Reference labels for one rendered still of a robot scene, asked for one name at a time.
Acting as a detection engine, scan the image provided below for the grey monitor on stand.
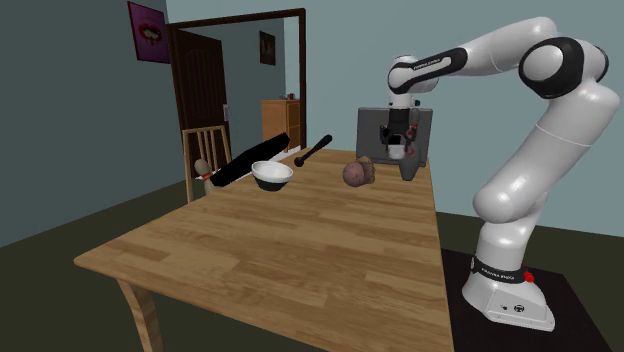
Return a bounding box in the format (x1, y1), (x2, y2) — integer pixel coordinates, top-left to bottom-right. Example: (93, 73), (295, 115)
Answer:
(356, 106), (434, 182)

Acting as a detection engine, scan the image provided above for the wooden cabinet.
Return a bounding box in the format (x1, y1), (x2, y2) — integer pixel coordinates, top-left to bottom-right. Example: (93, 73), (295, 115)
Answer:
(260, 96), (302, 153)

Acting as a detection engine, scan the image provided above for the dark wall picture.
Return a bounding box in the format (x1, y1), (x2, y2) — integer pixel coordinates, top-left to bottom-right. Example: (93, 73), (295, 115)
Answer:
(258, 30), (277, 67)

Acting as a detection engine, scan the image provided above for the wooden chair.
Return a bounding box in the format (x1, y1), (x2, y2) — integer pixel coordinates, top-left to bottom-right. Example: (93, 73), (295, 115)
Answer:
(181, 125), (233, 204)

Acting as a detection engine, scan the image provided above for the white bowl with black base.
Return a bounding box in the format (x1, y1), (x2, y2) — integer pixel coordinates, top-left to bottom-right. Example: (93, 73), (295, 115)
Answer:
(250, 160), (295, 193)

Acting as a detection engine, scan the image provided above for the white bowling pin red stripe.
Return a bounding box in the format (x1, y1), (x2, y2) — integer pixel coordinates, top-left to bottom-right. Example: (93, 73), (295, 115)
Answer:
(193, 158), (219, 196)

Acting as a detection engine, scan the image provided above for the dark robot stand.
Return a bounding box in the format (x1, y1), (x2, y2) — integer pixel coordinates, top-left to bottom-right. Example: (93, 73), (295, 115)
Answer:
(440, 247), (613, 352)

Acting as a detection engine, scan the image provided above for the pink wall picture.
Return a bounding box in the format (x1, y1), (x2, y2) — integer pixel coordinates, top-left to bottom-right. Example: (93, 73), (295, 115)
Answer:
(127, 0), (171, 65)

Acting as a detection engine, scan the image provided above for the wooden table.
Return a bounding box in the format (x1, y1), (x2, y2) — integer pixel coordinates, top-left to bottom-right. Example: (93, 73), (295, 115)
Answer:
(72, 147), (457, 352)

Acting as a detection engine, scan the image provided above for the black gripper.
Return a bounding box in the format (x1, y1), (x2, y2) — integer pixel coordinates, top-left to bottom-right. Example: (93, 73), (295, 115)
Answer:
(379, 108), (421, 158)

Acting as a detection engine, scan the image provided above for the black pestle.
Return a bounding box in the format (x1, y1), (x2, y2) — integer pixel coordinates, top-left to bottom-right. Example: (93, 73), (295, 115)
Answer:
(293, 134), (334, 168)

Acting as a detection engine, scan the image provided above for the brown pink muffin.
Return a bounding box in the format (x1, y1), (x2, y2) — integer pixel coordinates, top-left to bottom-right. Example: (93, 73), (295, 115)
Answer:
(342, 155), (377, 188)

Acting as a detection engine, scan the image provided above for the long black flat bar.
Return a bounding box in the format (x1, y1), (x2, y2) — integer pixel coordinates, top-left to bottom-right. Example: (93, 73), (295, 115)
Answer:
(208, 132), (292, 188)

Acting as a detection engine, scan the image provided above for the dark brown door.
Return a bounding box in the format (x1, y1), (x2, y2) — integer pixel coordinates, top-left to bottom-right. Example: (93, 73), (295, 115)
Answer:
(165, 7), (308, 173)

